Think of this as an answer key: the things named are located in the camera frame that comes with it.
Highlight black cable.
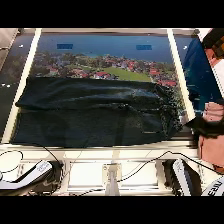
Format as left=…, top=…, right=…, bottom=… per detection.
left=32, top=142, right=65, bottom=167
left=116, top=150, right=224, bottom=184
left=0, top=149, right=25, bottom=175

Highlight checked shirt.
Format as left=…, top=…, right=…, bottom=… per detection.
left=201, top=28, right=224, bottom=60

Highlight blue jeans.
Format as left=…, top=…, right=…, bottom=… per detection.
left=14, top=76, right=186, bottom=148

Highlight silver frame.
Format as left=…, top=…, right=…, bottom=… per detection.
left=0, top=139, right=224, bottom=197

